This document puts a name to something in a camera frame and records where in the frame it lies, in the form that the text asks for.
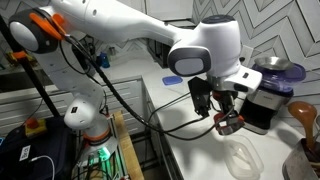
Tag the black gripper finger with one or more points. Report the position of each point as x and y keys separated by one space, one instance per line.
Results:
x=218 y=119
x=236 y=121

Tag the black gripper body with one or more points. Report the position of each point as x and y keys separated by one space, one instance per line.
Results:
x=225 y=99

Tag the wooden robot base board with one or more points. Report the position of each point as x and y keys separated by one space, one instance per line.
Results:
x=129 y=155

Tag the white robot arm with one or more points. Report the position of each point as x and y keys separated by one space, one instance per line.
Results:
x=50 y=33

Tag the clear plastic bowl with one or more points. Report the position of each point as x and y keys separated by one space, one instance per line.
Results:
x=241 y=158

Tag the steel juicer bowl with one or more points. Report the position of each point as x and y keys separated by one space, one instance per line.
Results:
x=274 y=63

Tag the blue plastic lid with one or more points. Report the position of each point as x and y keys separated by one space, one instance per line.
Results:
x=171 y=80

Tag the black and silver blender base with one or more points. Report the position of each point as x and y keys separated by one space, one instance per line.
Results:
x=259 y=108

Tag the purple juicer top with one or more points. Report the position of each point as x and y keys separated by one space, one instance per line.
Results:
x=281 y=79

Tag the brown wooden spoon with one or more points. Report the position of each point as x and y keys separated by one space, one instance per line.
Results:
x=305 y=113

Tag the metal utensil holder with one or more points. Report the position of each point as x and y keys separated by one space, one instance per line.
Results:
x=302 y=163

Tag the grey drawer cabinet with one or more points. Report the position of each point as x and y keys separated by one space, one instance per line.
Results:
x=16 y=106

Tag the blue bottle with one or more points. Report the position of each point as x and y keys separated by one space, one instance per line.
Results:
x=104 y=60

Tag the black case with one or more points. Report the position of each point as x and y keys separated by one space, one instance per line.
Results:
x=49 y=156

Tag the red emergency stop button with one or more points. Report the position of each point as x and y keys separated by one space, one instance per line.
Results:
x=35 y=127

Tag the orange clamp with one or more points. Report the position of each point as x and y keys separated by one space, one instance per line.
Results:
x=14 y=57

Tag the black tripod pole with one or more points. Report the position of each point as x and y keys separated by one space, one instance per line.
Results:
x=16 y=47

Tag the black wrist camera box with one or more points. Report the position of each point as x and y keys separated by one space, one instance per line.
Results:
x=200 y=93

